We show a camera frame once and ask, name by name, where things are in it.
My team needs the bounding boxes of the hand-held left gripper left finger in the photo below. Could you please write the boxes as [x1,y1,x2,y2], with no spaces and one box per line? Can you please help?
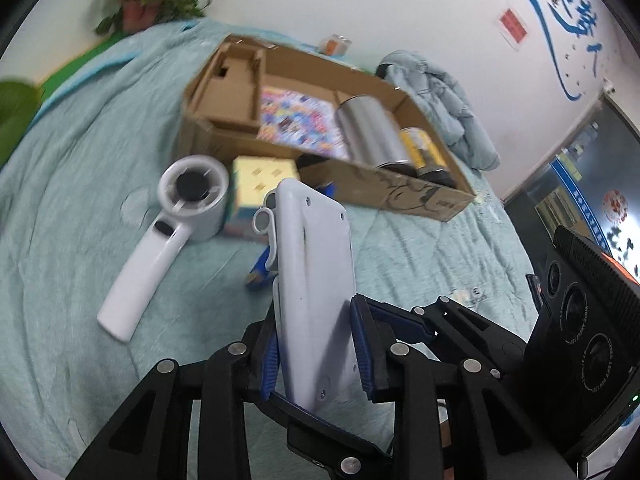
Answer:
[65,317,281,480]

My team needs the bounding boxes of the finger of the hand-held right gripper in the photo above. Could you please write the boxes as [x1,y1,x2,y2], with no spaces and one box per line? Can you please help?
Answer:
[372,295,528,387]
[269,392,397,480]

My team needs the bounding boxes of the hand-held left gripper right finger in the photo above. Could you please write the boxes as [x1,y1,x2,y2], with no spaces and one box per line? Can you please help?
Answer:
[349,295,552,480]

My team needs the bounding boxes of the light grey plastic device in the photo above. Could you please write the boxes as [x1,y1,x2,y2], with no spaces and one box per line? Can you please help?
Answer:
[271,177,359,414]

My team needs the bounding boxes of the yellow can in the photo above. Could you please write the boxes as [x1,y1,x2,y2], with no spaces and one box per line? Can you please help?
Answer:
[399,126,457,184]

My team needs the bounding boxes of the stainless steel canister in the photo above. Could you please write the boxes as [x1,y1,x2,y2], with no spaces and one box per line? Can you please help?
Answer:
[334,94,417,169]

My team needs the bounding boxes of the colourful board game box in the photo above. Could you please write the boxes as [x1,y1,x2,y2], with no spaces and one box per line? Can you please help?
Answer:
[256,86,352,162]

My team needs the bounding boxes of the brown cardboard box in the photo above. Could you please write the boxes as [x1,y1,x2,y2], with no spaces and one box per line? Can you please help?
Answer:
[181,33,479,222]

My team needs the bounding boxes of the white paper scrap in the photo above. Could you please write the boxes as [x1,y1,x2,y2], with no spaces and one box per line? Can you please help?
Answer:
[451,286,482,307]

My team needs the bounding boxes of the glass door with poster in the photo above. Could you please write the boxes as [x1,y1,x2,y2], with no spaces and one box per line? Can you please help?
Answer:
[501,94,640,282]

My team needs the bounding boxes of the yellow cube box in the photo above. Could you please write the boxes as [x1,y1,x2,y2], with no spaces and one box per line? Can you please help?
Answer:
[221,155,302,244]

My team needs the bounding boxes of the white handheld fan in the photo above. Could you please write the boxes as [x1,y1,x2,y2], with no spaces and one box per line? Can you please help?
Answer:
[96,155,232,344]

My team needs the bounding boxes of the light blue quilted jacket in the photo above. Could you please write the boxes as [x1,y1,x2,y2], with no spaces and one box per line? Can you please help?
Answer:
[376,50,502,172]

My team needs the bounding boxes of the teal bed blanket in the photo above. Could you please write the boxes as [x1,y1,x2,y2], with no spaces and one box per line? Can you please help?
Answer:
[0,16,540,480]

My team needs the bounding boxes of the small orange box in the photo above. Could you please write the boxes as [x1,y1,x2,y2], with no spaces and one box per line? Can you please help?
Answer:
[319,33,352,57]

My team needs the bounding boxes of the green floor mat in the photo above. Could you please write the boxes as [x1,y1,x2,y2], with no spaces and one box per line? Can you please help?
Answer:
[39,41,127,94]

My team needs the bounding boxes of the green plant leaf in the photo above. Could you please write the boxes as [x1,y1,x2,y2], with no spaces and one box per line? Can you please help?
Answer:
[0,76,44,167]

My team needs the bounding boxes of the red wall sign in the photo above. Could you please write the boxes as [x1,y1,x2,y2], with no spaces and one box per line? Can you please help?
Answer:
[496,7,529,52]

